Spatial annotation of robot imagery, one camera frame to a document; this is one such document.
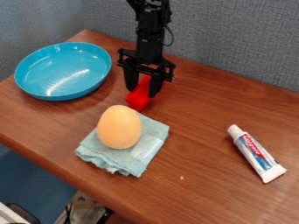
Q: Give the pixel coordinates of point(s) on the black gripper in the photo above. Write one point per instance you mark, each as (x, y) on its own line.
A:
(147, 60)

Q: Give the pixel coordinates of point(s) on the red rectangular block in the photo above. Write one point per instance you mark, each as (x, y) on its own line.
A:
(138, 97)

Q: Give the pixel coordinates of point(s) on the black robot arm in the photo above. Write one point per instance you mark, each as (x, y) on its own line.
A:
(152, 15)

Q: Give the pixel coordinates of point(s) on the blue plate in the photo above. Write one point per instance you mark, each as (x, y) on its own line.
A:
(63, 71)

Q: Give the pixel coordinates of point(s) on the orange egg-shaped sponge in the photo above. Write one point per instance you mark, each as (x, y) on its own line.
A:
(119, 127)

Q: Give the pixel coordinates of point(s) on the light blue folded cloth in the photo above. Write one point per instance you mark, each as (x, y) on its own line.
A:
(128, 161)

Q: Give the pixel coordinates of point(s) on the white toothpaste tube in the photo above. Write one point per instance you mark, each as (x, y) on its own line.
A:
(264, 164)

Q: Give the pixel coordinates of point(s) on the grey table leg base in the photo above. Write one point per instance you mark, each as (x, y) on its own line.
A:
(84, 211)

